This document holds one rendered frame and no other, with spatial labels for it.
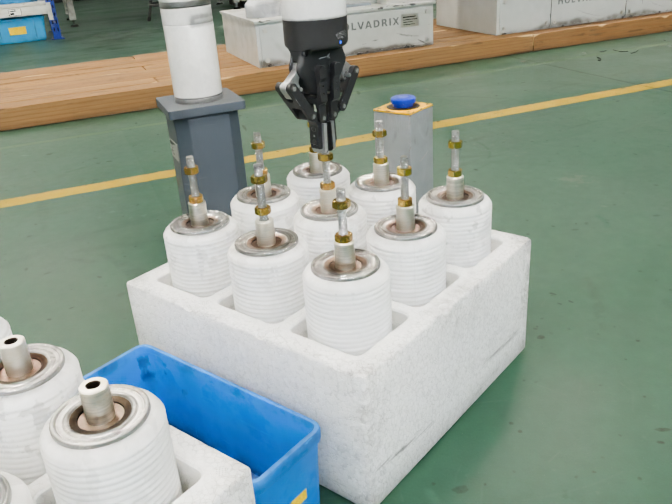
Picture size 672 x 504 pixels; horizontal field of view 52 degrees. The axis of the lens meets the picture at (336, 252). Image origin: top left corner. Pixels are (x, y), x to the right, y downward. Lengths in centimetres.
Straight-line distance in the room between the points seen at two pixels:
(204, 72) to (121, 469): 92
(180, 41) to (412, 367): 80
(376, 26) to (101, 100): 118
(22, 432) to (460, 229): 55
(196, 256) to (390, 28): 237
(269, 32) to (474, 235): 214
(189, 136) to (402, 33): 195
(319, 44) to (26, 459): 51
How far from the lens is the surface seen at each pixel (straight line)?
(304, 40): 81
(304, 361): 74
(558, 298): 121
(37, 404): 64
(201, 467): 62
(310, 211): 90
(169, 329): 91
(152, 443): 56
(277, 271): 79
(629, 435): 94
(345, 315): 73
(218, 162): 137
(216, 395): 84
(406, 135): 111
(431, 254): 81
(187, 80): 135
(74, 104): 277
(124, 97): 278
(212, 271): 88
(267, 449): 82
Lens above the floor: 58
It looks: 25 degrees down
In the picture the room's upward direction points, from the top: 4 degrees counter-clockwise
